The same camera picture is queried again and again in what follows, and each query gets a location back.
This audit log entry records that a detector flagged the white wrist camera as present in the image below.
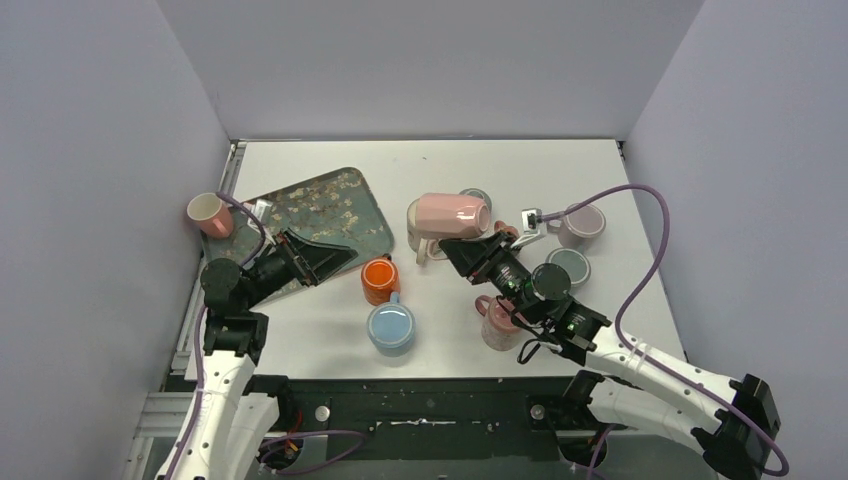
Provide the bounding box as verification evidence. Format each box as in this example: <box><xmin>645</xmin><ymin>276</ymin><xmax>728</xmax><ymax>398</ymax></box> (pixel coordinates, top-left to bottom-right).
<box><xmin>248</xmin><ymin>199</ymin><xmax>273</xmax><ymax>231</ymax></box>
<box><xmin>510</xmin><ymin>208</ymin><xmax>544</xmax><ymax>251</ymax></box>

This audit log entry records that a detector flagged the faceted pink mug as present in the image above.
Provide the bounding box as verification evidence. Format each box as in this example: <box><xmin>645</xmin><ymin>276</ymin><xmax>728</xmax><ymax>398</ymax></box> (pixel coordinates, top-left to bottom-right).
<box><xmin>413</xmin><ymin>193</ymin><xmax>492</xmax><ymax>239</ymax></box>

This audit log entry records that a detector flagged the cream floral mug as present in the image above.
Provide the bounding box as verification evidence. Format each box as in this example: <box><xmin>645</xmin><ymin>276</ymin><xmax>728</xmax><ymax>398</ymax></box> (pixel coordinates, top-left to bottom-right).
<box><xmin>406</xmin><ymin>199</ymin><xmax>447</xmax><ymax>266</ymax></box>

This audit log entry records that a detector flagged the salmon dotted mug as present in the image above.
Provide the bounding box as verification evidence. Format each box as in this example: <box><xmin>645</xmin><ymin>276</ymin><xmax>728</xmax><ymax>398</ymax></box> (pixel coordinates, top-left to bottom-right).
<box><xmin>493</xmin><ymin>220</ymin><xmax>521</xmax><ymax>239</ymax></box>

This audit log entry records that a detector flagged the light blue ribbed mug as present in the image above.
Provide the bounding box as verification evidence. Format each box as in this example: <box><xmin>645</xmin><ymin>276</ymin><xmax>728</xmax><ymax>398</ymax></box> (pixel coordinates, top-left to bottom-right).
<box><xmin>366</xmin><ymin>292</ymin><xmax>416</xmax><ymax>357</ymax></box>

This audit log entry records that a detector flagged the blue floral blossom tray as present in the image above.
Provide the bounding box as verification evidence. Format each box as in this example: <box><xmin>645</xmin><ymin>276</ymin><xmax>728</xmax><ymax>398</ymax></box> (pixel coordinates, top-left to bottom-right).
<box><xmin>201</xmin><ymin>167</ymin><xmax>395</xmax><ymax>273</ymax></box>

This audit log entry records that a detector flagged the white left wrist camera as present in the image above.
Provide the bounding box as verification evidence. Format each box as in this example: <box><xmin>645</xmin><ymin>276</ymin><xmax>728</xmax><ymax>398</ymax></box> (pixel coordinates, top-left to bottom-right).
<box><xmin>248</xmin><ymin>199</ymin><xmax>273</xmax><ymax>231</ymax></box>

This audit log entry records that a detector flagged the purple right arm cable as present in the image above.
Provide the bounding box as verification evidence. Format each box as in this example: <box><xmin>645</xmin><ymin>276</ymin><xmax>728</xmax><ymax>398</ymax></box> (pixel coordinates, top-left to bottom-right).
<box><xmin>539</xmin><ymin>184</ymin><xmax>791</xmax><ymax>480</ymax></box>

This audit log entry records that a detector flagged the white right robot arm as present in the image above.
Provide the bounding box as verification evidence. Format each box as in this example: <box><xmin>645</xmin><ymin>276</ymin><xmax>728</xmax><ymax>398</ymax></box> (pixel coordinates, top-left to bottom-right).
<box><xmin>439</xmin><ymin>233</ymin><xmax>789</xmax><ymax>479</ymax></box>

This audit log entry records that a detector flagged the grey-green mug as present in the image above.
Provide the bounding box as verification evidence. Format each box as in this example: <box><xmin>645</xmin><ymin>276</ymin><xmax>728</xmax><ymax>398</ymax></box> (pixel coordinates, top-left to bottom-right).
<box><xmin>546</xmin><ymin>248</ymin><xmax>592</xmax><ymax>289</ymax></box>

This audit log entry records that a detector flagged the lilac ribbed mug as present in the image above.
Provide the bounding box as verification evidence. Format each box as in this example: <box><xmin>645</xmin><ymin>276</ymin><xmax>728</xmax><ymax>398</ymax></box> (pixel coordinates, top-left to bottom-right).
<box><xmin>545</xmin><ymin>204</ymin><xmax>607</xmax><ymax>251</ymax></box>

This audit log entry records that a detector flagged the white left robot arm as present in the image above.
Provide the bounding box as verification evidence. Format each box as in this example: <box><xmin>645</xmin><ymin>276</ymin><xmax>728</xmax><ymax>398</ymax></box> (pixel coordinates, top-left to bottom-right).
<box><xmin>157</xmin><ymin>230</ymin><xmax>358</xmax><ymax>479</ymax></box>

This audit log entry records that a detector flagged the smooth pink mug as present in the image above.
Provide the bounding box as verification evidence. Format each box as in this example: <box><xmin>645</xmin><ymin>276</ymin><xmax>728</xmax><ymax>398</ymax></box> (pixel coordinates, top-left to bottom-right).
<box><xmin>186</xmin><ymin>193</ymin><xmax>234</xmax><ymax>239</ymax></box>

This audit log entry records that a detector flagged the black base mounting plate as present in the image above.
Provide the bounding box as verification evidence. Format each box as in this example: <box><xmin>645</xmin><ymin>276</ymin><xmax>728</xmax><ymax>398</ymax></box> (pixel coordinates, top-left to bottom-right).
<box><xmin>245</xmin><ymin>375</ymin><xmax>604</xmax><ymax>462</ymax></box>

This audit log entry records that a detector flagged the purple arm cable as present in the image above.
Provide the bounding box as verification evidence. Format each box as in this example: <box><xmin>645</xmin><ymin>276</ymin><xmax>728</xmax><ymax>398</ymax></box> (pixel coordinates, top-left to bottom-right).
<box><xmin>162</xmin><ymin>192</ymin><xmax>369</xmax><ymax>480</ymax></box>
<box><xmin>539</xmin><ymin>184</ymin><xmax>791</xmax><ymax>480</ymax></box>

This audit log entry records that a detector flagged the speckled dark pink mug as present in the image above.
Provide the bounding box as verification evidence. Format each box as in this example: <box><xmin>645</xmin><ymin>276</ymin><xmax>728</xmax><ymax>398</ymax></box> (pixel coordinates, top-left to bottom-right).
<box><xmin>474</xmin><ymin>295</ymin><xmax>528</xmax><ymax>352</ymax></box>

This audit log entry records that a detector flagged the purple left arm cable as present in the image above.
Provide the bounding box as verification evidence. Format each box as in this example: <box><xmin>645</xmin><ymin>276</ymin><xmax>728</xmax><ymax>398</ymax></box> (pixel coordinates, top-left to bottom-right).
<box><xmin>162</xmin><ymin>192</ymin><xmax>369</xmax><ymax>480</ymax></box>

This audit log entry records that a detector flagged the grey-blue round mug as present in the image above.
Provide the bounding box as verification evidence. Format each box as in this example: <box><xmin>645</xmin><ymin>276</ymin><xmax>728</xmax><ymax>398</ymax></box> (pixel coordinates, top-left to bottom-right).
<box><xmin>459</xmin><ymin>188</ymin><xmax>493</xmax><ymax>210</ymax></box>

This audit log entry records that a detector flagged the orange mug black handle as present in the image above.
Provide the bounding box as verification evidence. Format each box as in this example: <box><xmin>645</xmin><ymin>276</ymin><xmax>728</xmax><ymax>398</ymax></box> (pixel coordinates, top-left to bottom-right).
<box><xmin>360</xmin><ymin>254</ymin><xmax>401</xmax><ymax>306</ymax></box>

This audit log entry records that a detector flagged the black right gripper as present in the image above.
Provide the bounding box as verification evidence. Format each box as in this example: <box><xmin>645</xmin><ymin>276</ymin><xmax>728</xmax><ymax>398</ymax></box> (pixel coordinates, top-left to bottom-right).
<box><xmin>439</xmin><ymin>230</ymin><xmax>541</xmax><ymax>325</ymax></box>

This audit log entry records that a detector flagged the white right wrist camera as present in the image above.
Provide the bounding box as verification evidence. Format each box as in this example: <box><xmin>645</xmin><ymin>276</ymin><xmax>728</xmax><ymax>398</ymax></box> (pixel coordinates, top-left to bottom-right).
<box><xmin>510</xmin><ymin>208</ymin><xmax>544</xmax><ymax>251</ymax></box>

